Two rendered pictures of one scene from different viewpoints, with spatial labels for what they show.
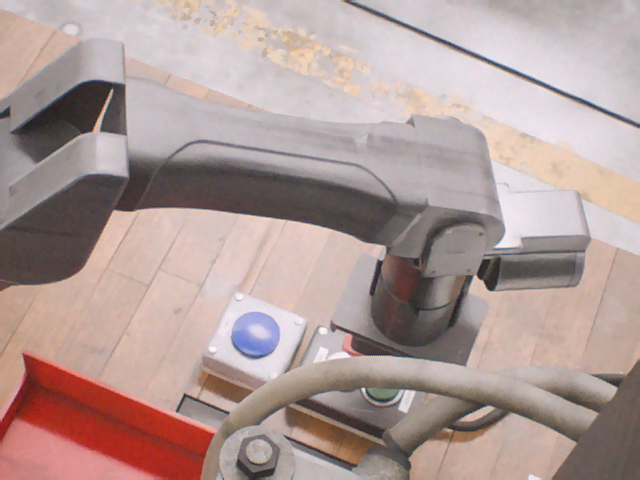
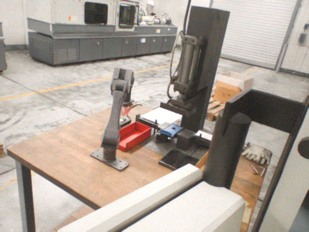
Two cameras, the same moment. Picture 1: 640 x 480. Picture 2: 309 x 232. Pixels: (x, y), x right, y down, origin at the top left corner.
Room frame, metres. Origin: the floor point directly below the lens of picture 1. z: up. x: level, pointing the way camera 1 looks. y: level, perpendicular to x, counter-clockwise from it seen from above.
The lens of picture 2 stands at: (-0.13, 1.27, 1.62)
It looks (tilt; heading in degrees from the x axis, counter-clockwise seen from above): 24 degrees down; 286
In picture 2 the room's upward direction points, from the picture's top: 8 degrees clockwise
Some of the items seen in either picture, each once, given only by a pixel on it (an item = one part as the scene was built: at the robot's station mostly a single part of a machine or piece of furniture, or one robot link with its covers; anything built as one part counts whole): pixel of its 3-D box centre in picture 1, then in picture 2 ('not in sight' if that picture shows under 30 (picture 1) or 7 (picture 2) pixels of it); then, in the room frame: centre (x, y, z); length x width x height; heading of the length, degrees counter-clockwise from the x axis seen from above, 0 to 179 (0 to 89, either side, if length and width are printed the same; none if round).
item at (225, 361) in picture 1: (253, 351); not in sight; (0.48, 0.03, 0.90); 0.07 x 0.07 x 0.06; 78
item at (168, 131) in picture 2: not in sight; (171, 128); (0.12, 0.01, 1.00); 0.15 x 0.07 x 0.03; 78
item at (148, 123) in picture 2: not in sight; (149, 124); (0.27, -0.06, 0.95); 0.15 x 0.03 x 0.10; 168
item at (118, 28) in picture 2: not in sight; (127, 17); (3.08, -5.73, 1.21); 0.86 x 0.10 x 0.79; 75
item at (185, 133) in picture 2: not in sight; (175, 130); (0.10, -0.02, 0.98); 0.20 x 0.10 x 0.01; 168
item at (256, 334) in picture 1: (255, 336); not in sight; (0.48, 0.03, 0.93); 0.04 x 0.04 x 0.02
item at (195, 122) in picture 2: not in sight; (203, 74); (0.04, -0.28, 1.28); 0.14 x 0.12 x 0.75; 168
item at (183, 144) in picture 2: not in sight; (175, 136); (0.10, -0.02, 0.94); 0.20 x 0.10 x 0.07; 168
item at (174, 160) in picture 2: not in sight; (180, 162); (0.01, 0.18, 0.91); 0.17 x 0.16 x 0.02; 168
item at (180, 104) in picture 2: not in sight; (186, 87); (0.10, -0.09, 1.22); 0.26 x 0.18 x 0.30; 78
